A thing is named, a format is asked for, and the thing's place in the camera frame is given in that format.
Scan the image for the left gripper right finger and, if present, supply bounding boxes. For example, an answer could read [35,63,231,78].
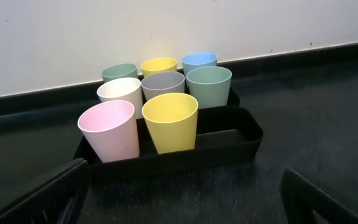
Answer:
[280,167,358,224]

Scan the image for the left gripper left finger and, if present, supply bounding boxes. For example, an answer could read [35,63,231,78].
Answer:
[0,157,91,224]

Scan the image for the pink cup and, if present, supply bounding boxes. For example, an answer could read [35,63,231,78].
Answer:
[76,100,141,164]

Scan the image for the black tray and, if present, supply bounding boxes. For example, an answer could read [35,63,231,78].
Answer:
[72,70,264,179]

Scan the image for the white cup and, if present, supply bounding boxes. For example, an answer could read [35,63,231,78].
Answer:
[96,77,144,120]

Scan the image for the yellow cup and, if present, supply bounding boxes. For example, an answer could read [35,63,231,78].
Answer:
[140,57,178,78]
[141,92,200,155]

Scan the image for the green cup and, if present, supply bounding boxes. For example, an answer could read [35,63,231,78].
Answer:
[101,63,139,83]
[185,65,233,110]

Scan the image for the grey cup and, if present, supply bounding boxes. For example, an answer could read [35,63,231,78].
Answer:
[140,71,186,102]

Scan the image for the blue cup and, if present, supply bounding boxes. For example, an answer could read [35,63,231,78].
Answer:
[181,52,219,76]

